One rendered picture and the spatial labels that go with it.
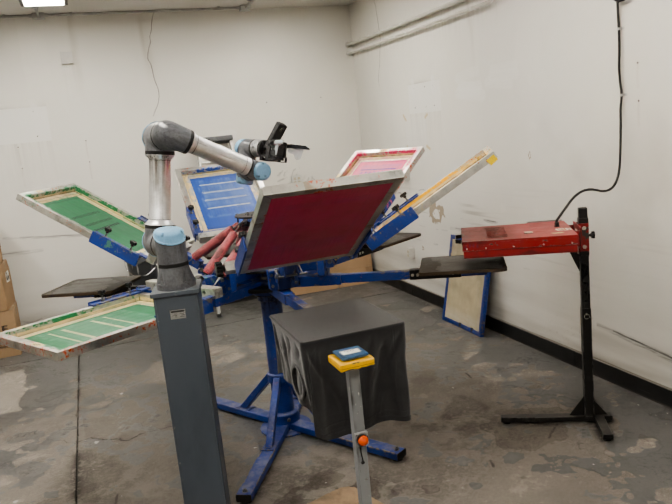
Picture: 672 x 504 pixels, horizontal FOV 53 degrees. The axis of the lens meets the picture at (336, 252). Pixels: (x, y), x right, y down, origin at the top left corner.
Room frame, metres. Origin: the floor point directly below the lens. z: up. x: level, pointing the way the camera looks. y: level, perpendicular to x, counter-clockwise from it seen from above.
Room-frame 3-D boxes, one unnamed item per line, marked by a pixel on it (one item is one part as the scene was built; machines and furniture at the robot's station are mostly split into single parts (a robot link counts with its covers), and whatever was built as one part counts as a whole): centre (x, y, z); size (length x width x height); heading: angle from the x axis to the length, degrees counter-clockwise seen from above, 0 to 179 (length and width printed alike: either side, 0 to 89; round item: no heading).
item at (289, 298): (3.28, 0.20, 0.89); 1.24 x 0.06 x 0.06; 19
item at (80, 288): (3.99, 1.06, 0.91); 1.34 x 0.40 x 0.08; 79
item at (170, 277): (2.60, 0.63, 1.25); 0.15 x 0.15 x 0.10
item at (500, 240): (3.60, -0.99, 1.06); 0.61 x 0.46 x 0.12; 79
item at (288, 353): (2.75, 0.21, 0.79); 0.46 x 0.09 x 0.33; 19
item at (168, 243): (2.61, 0.64, 1.37); 0.13 x 0.12 x 0.14; 31
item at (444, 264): (3.74, -0.25, 0.91); 1.34 x 0.40 x 0.08; 79
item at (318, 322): (2.81, 0.04, 0.95); 0.48 x 0.44 x 0.01; 19
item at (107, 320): (3.18, 1.00, 1.05); 1.08 x 0.61 x 0.23; 139
